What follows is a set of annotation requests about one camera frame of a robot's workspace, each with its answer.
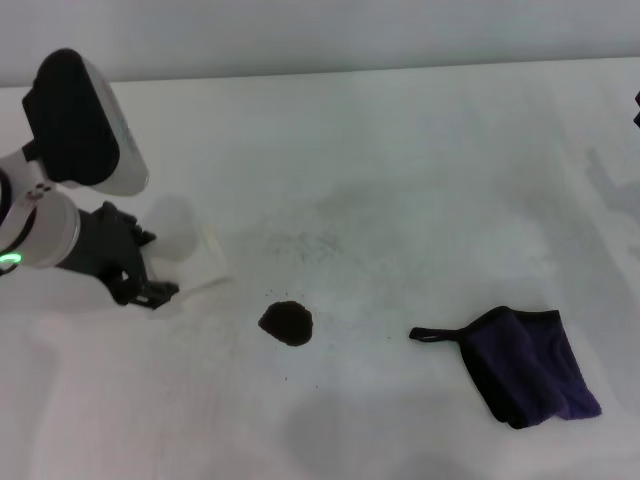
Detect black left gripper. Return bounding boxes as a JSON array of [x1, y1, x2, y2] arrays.
[[53, 199, 181, 309]]

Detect white paper cup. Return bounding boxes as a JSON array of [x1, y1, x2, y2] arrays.
[[142, 194, 234, 321]]

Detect purple rag with black trim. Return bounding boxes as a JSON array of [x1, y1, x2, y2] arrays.
[[408, 306, 603, 431]]

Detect black water stain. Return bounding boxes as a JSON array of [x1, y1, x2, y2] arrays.
[[257, 301, 314, 347]]

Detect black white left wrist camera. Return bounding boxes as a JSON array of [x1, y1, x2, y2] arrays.
[[21, 47, 151, 194]]

